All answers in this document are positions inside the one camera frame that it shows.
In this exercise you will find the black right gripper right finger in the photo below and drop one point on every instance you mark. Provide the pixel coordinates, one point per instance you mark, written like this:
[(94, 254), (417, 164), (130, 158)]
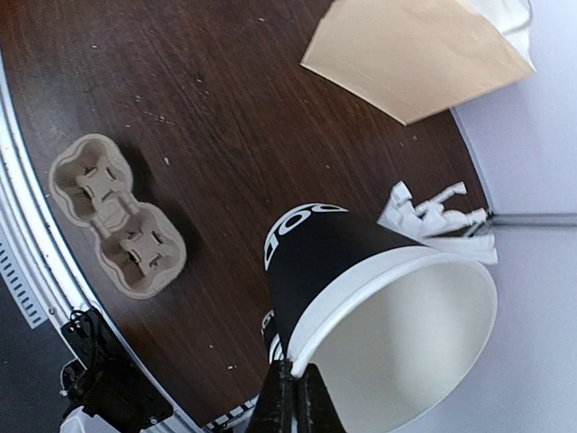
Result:
[(315, 409)]

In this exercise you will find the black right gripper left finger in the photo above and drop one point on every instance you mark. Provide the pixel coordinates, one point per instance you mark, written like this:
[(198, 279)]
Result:
[(273, 412)]

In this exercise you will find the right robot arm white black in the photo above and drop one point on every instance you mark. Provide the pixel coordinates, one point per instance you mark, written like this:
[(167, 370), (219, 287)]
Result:
[(101, 402)]

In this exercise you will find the brown paper bag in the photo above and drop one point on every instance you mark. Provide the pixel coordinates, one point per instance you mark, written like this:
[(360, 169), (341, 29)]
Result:
[(414, 59)]

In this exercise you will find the black paper coffee cup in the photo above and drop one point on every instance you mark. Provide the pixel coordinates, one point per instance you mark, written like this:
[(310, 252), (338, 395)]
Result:
[(392, 325)]

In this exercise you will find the cardboard two-cup carrier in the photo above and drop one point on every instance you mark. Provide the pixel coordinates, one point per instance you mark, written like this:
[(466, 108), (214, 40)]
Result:
[(136, 244)]

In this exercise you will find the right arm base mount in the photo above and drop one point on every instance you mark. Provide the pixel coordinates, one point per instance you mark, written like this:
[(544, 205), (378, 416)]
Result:
[(106, 390)]

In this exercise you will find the wrapped white straws bundle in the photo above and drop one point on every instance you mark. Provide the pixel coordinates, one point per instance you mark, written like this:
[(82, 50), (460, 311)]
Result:
[(432, 224)]

